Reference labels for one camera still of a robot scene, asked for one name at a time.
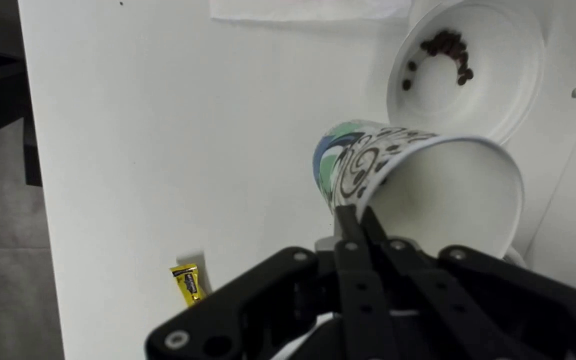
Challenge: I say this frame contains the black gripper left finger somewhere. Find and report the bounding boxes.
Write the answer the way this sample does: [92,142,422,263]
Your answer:
[143,203,404,360]

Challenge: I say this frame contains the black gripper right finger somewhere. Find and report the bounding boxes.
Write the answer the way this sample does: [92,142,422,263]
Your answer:
[358,206,576,360]

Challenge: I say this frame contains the printed paper cup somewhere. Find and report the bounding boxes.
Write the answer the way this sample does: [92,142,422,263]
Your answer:
[310,117,525,261]

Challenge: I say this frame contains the long yellow packet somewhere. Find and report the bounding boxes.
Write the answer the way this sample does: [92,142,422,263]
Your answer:
[169,260,208,307]

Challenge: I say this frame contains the white bowl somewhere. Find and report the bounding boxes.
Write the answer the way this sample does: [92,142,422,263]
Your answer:
[383,0,548,145]

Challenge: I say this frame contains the coffee beans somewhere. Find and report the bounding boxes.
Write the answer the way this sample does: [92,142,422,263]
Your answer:
[400,28,478,93]

